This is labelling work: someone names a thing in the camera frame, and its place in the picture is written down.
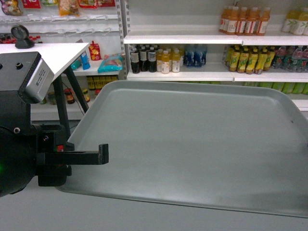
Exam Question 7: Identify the grey metal tray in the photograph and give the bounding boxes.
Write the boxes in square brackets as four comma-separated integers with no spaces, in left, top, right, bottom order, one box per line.
[59,80,308,218]

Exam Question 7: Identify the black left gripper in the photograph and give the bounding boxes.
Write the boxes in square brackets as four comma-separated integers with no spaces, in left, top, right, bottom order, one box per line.
[0,125,109,197]

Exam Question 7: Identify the white checkout table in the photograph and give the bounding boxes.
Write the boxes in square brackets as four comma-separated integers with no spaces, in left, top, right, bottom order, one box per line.
[0,43,89,138]

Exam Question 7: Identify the white store shelf unit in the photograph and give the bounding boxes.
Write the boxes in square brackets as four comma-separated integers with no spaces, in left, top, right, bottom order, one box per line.
[0,0,308,121]

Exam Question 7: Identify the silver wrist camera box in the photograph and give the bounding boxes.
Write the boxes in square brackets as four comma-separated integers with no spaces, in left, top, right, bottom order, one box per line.
[24,58,54,103]

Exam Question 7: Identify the red snack pouch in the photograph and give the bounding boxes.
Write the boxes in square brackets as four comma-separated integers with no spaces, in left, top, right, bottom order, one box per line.
[89,41,102,61]

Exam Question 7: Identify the black barcode scanner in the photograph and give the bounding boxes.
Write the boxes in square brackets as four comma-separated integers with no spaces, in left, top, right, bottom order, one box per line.
[11,25,35,49]

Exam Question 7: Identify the teal snack bag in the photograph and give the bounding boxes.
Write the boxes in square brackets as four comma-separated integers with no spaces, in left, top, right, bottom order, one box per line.
[97,53,125,73]

